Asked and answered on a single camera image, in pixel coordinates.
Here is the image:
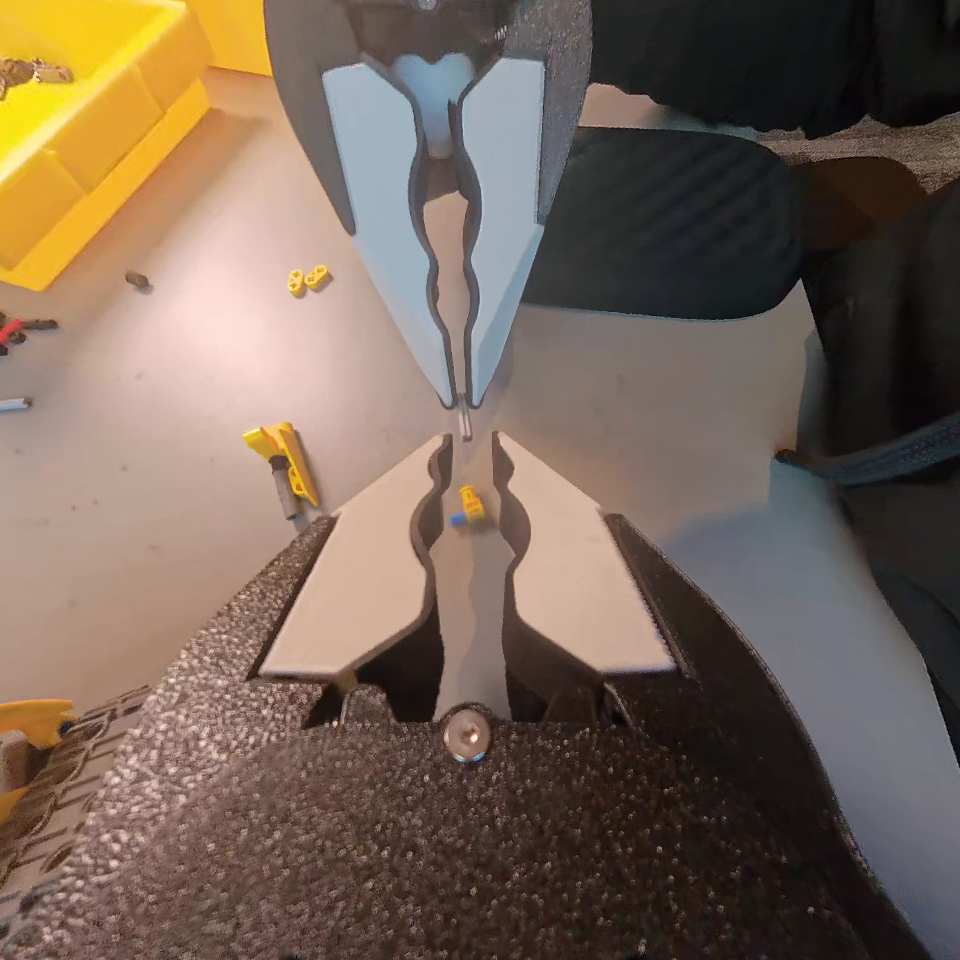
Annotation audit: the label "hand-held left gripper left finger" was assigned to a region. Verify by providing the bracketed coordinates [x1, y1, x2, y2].
[258, 435, 454, 679]

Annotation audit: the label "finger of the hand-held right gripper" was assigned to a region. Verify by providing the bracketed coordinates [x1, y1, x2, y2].
[323, 60, 459, 409]
[450, 57, 549, 409]

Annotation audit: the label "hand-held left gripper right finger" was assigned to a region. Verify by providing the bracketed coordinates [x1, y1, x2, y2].
[492, 432, 678, 678]

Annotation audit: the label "yellow plastic bin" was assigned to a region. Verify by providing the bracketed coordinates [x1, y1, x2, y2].
[188, 0, 280, 78]
[0, 0, 213, 292]

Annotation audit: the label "yellow brick piece grey axle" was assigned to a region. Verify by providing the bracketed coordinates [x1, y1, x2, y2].
[243, 423, 322, 520]

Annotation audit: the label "yellow grey bricks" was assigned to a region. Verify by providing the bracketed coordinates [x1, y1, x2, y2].
[0, 57, 73, 100]

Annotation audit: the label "yellow tracked brick vehicle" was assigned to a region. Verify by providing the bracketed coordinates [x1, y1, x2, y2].
[0, 698, 154, 909]

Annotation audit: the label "person's right forearm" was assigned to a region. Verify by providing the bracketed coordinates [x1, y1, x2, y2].
[590, 0, 960, 139]

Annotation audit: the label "grey desk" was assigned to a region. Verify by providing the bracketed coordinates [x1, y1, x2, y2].
[0, 68, 960, 960]

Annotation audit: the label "pile of small brick parts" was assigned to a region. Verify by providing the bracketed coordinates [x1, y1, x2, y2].
[0, 312, 61, 352]

